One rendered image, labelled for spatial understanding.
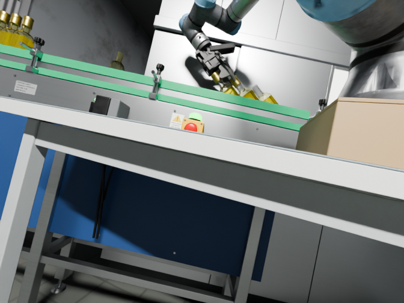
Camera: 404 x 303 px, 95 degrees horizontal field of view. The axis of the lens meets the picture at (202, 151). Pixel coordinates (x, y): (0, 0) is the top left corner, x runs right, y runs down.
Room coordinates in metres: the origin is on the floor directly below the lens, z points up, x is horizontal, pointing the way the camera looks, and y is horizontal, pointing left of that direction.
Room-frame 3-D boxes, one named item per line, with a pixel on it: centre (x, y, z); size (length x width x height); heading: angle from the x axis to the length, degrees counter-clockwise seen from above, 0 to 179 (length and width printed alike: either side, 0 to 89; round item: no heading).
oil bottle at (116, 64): (0.93, 0.51, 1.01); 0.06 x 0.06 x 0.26; 1
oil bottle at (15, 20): (0.83, 0.96, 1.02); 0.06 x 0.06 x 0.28; 89
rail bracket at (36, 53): (0.65, 0.68, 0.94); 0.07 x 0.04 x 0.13; 179
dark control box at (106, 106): (0.62, 0.33, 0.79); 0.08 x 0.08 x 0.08; 89
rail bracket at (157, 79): (0.64, 0.22, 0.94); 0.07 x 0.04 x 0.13; 179
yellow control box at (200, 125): (0.62, 0.05, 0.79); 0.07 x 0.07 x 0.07; 89
